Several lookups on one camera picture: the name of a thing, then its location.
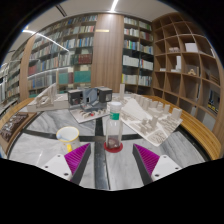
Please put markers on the narrow bookshelf full of books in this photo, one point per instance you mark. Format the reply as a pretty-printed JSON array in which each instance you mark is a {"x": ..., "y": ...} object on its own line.
[{"x": 136, "y": 56}]

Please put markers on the white city block model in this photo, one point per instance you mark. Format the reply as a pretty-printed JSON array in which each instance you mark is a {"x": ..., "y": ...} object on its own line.
[{"x": 150, "y": 121}]

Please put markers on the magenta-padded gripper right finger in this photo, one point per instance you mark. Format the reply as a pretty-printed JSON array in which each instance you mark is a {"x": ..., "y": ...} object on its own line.
[{"x": 146, "y": 159}]

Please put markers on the flat round red coaster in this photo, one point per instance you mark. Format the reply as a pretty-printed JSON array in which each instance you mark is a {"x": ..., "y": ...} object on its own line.
[{"x": 113, "y": 150}]

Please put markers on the dark grey building model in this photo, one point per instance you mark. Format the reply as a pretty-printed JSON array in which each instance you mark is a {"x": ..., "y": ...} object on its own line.
[{"x": 90, "y": 98}]

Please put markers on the brown model on wooden board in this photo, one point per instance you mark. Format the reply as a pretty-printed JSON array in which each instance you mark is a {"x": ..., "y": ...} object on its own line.
[{"x": 13, "y": 125}]

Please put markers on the clear green-labelled plastic bottle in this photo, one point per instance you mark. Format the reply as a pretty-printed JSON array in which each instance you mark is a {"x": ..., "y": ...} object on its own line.
[{"x": 114, "y": 126}]

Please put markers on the wooden cubby shelf unit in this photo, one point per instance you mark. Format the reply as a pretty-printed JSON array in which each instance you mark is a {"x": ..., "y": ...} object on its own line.
[{"x": 186, "y": 73}]

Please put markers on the glass-fronted side bookshelf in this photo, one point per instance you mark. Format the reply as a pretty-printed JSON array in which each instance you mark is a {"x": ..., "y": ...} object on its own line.
[{"x": 11, "y": 80}]

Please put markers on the straight ceiling light strip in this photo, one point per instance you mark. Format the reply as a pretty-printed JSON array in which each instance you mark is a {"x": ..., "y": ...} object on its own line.
[{"x": 114, "y": 5}]

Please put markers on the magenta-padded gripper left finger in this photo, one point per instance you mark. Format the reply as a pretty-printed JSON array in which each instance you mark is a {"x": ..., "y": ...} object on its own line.
[{"x": 76, "y": 159}]

